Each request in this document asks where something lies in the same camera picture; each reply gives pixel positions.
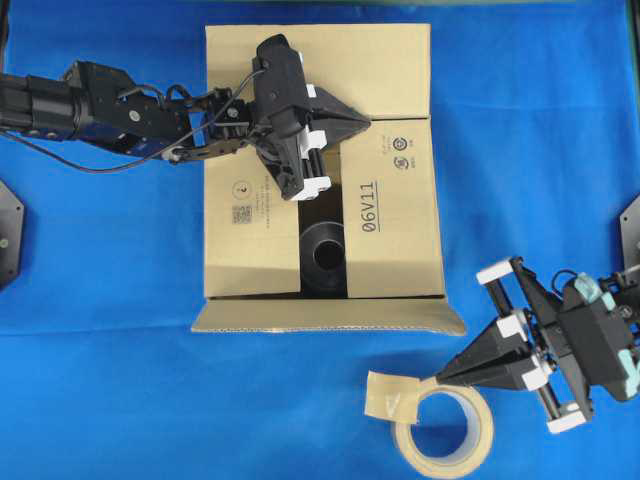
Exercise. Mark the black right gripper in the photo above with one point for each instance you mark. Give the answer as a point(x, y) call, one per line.
point(586, 334)

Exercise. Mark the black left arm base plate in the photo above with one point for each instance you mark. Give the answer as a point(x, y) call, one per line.
point(11, 227)

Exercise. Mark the beige packing tape roll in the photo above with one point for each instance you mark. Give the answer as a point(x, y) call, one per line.
point(441, 431)

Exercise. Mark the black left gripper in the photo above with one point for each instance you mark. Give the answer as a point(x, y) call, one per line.
point(294, 121)

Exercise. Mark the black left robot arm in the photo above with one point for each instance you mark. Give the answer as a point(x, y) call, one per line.
point(102, 106)

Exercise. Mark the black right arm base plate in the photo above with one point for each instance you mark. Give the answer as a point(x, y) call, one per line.
point(629, 221)

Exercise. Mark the black cylindrical object in box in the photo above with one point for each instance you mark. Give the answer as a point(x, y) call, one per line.
point(323, 260)

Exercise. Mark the blue table cloth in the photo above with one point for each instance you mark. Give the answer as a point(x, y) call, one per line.
point(535, 127)

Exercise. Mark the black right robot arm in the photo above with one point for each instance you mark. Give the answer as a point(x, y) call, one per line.
point(558, 342)

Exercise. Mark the brown cardboard box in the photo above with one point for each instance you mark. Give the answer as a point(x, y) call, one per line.
point(383, 192)

